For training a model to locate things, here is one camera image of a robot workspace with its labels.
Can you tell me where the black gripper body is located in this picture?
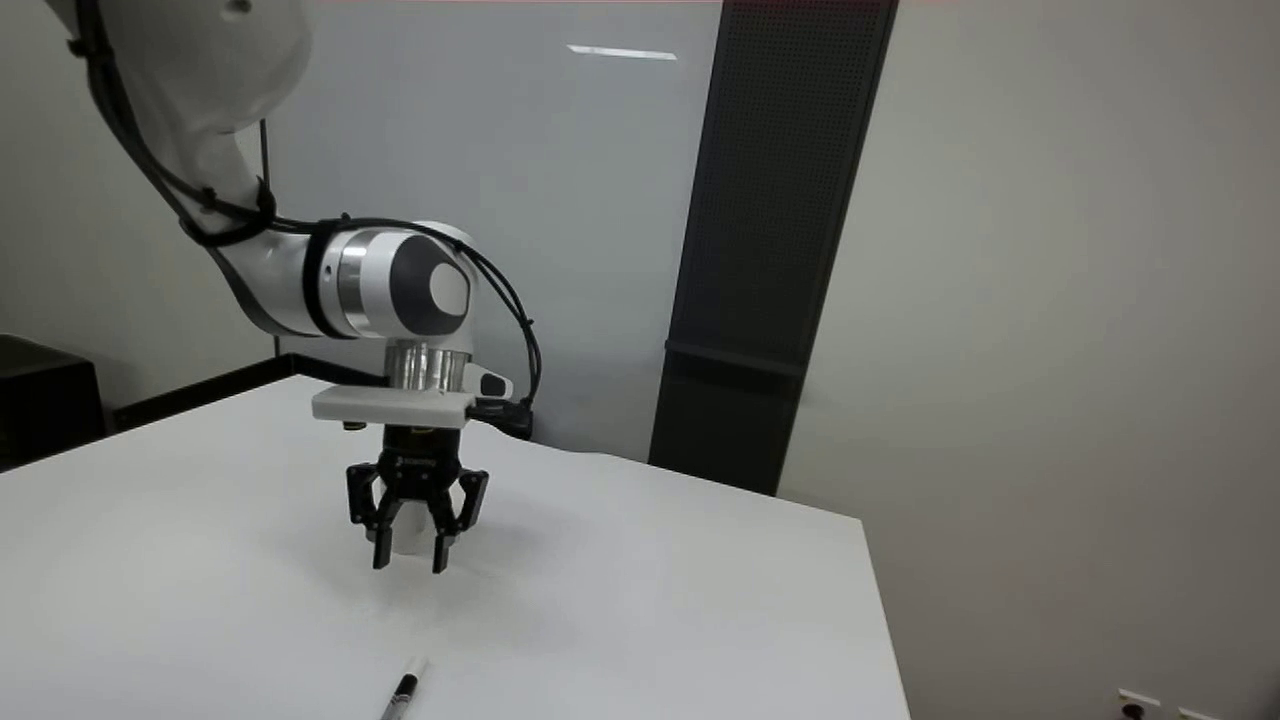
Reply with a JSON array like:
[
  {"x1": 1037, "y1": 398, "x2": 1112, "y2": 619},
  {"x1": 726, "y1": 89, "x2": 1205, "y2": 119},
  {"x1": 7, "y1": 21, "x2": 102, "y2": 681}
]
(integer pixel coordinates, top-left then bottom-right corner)
[{"x1": 377, "y1": 426, "x2": 463, "y2": 504}]

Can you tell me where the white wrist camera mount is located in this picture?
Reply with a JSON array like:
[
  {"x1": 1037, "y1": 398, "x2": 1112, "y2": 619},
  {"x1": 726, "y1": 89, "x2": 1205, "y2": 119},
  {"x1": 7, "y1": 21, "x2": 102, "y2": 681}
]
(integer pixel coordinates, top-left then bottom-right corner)
[{"x1": 306, "y1": 368, "x2": 514, "y2": 432}]

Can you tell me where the frosted glass wall panel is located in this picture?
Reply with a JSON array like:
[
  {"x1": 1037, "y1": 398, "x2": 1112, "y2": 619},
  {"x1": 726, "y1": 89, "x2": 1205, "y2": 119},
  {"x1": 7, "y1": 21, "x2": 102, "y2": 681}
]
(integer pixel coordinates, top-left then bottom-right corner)
[{"x1": 253, "y1": 0, "x2": 726, "y2": 466}]

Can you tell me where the black and white marker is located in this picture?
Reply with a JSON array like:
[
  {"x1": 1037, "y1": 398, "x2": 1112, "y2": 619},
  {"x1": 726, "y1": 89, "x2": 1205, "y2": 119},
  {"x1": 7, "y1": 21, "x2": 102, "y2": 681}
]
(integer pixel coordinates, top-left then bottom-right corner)
[{"x1": 377, "y1": 656, "x2": 431, "y2": 720}]

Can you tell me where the dark vertical wall pillar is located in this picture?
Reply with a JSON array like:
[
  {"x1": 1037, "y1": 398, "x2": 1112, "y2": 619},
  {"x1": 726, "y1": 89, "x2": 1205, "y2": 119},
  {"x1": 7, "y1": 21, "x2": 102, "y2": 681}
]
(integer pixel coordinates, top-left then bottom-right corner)
[{"x1": 642, "y1": 0, "x2": 904, "y2": 500}]

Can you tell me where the black box shaped furniture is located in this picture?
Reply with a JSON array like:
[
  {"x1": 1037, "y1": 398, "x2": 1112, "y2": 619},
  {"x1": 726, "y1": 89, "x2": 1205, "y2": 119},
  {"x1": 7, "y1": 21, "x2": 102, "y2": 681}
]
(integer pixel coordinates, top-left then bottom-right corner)
[{"x1": 0, "y1": 331, "x2": 112, "y2": 473}]

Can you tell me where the white paper table cover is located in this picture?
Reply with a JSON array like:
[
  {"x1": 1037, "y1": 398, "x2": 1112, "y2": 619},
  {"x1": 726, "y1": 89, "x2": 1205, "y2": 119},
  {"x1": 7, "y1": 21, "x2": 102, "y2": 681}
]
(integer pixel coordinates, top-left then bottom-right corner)
[{"x1": 0, "y1": 374, "x2": 915, "y2": 720}]

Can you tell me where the small black chair back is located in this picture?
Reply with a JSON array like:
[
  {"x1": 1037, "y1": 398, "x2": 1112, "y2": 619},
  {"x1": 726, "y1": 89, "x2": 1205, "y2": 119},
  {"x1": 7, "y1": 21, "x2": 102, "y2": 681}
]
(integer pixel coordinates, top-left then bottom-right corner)
[{"x1": 467, "y1": 398, "x2": 541, "y2": 446}]

